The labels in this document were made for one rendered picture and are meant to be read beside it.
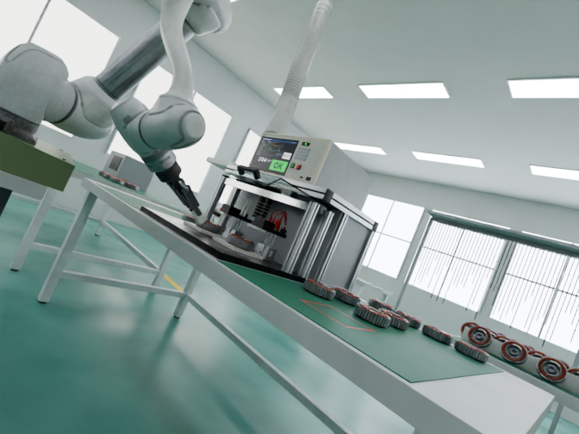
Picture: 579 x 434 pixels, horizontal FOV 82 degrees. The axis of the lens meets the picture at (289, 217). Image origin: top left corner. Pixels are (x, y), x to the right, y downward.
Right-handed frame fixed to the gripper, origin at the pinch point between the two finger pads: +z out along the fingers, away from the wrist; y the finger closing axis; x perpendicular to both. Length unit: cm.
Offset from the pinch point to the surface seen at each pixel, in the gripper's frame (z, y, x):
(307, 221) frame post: 20.0, 20.2, 26.4
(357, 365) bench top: 2, 74, -12
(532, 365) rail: 132, 85, 70
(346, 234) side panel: 41, 21, 42
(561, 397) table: 120, 99, 56
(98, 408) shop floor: 48, -20, -69
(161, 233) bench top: 2.3, -10.3, -12.0
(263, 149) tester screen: 11, -27, 51
